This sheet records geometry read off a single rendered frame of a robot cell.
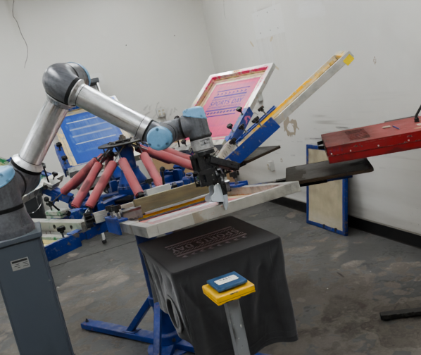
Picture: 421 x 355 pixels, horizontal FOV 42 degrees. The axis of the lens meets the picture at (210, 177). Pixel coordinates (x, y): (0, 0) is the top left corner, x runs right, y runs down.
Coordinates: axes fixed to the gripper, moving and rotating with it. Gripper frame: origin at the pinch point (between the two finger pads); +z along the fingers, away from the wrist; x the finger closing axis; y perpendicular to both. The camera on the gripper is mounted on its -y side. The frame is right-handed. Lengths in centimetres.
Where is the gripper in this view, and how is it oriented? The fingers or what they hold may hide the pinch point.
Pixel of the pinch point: (224, 205)
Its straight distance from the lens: 192.4
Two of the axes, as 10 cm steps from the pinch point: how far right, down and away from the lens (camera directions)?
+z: 2.6, 9.6, 0.4
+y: -9.1, 2.6, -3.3
